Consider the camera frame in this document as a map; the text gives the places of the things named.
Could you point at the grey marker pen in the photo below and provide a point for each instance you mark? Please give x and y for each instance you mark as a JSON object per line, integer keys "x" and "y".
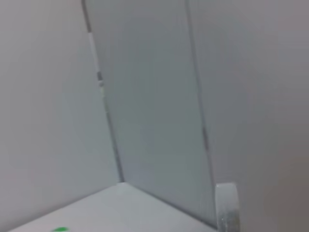
{"x": 228, "y": 207}

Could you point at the clear green-label water bottle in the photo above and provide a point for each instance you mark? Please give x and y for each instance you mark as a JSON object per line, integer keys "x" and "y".
{"x": 60, "y": 229}

